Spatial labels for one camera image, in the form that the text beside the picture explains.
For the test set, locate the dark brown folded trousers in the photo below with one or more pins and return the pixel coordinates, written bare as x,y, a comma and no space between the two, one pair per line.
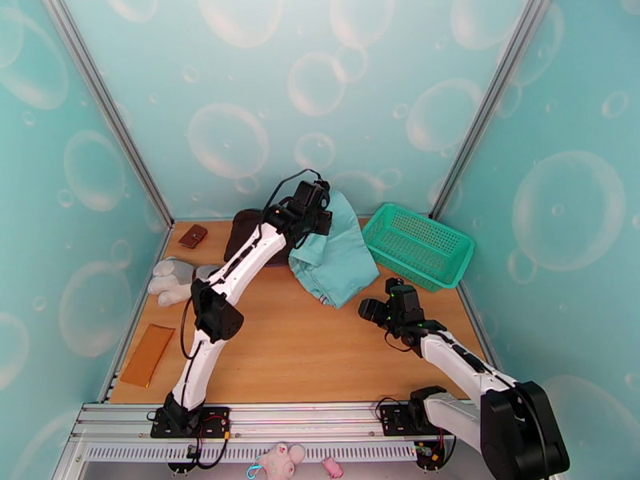
240,238

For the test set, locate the teal trousers with striped waistband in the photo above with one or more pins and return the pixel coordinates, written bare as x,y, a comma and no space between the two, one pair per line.
335,263

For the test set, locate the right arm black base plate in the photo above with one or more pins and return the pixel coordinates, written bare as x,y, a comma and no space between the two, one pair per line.
395,418

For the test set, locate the base red black wiring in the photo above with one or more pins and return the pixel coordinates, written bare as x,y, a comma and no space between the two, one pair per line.
220,446
435,453

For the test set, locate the grey white plush dog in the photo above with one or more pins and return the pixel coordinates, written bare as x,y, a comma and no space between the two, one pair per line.
167,283

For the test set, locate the brown leather key case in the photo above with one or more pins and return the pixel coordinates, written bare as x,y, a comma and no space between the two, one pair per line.
193,236

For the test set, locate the orange brown flat pouch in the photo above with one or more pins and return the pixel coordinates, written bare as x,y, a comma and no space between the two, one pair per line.
148,356

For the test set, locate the aluminium mounting rail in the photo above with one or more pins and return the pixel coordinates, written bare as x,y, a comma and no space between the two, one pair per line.
310,418

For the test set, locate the pink plush mouse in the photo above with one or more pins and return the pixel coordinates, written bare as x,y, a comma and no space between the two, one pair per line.
277,461

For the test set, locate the aluminium table edge rail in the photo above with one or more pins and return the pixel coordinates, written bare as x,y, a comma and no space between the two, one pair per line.
477,326
161,248

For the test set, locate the aluminium corner post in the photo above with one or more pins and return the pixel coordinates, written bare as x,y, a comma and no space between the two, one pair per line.
490,103
110,108

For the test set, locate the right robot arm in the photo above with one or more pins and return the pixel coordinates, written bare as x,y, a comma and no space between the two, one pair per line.
450,358

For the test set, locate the small pink plush toy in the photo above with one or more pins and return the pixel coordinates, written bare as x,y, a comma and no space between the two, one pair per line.
332,467

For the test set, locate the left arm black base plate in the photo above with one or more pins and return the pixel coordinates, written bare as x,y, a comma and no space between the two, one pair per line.
215,423

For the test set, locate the left base red black wiring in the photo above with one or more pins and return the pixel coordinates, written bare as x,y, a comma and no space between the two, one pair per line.
220,446

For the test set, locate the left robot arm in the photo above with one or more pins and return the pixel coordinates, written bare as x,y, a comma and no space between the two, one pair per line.
250,253

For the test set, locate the right base red black wiring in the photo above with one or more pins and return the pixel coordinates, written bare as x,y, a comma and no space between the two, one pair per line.
435,453

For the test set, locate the green plastic basket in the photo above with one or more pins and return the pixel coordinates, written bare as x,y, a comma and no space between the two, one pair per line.
417,243

